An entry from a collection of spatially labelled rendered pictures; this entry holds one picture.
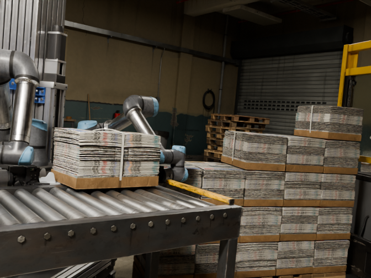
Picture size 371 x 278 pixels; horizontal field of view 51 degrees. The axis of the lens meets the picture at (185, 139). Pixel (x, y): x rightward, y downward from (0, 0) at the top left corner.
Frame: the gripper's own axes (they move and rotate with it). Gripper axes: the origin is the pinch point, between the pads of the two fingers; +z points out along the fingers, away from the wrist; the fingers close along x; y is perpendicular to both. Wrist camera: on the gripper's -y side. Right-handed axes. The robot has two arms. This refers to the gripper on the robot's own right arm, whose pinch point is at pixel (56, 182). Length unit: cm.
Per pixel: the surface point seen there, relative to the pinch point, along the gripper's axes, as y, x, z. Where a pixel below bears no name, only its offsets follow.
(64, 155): 12.4, -6.5, 0.0
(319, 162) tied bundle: 11, -17, 169
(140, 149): 17.7, -22.4, 26.7
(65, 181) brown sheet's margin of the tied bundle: 2.9, -13.6, -1.2
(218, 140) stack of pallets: -14, 488, 550
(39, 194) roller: -0.2, -20.2, -13.5
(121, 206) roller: 0.2, -46.5, 6.3
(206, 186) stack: -7, 9, 94
